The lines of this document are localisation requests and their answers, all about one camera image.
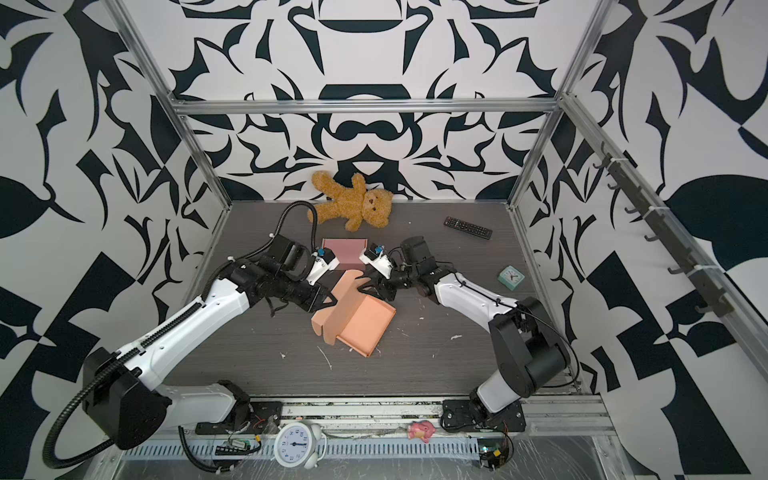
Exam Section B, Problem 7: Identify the small pink toy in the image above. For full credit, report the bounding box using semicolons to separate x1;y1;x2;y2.
407;420;436;444

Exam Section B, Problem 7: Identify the peach cardboard box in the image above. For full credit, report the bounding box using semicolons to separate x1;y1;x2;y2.
311;270;396;357

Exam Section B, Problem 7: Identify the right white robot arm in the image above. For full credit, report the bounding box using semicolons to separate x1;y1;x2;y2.
358;236;576;428

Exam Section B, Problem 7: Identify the pink cardboard box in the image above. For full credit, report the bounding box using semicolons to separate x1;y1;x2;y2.
322;238;368;271

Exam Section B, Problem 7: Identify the small teal alarm clock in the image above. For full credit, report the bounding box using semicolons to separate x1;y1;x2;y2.
497;266;525;291

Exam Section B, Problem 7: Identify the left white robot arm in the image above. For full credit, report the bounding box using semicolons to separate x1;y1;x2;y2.
42;201;336;469

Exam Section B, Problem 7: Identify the grey wall hook rail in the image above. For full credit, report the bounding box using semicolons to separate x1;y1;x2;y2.
597;153;735;318

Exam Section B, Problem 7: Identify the white slotted cable duct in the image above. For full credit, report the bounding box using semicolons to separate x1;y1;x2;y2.
123;437;480;461

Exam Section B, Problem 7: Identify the brown teddy bear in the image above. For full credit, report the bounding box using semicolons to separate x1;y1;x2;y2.
308;171;394;232

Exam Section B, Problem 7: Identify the green circuit board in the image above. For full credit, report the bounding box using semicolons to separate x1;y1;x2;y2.
479;441;515;471

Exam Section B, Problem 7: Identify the black remote control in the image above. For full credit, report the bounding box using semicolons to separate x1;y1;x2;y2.
443;217;493;240

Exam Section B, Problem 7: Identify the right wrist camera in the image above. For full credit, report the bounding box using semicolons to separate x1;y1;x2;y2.
359;243;393;279

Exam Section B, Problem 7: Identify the white round alarm clock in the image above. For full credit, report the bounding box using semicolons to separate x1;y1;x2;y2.
273;421;329;469

